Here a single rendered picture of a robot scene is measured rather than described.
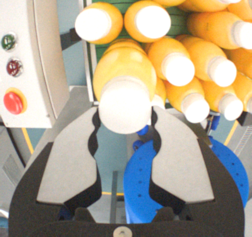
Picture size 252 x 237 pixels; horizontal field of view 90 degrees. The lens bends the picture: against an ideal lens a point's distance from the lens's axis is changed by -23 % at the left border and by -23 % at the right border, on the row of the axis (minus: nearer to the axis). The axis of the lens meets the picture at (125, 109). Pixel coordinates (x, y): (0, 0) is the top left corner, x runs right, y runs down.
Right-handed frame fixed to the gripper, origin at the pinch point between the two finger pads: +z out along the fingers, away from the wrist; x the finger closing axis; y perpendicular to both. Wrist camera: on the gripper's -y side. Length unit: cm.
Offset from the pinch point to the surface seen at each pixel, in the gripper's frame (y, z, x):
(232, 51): -1.3, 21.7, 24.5
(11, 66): -3.1, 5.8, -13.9
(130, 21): -6.1, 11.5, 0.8
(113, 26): -5.6, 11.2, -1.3
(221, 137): 116, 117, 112
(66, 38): -3.4, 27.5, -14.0
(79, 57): 21, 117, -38
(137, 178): 20.7, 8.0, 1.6
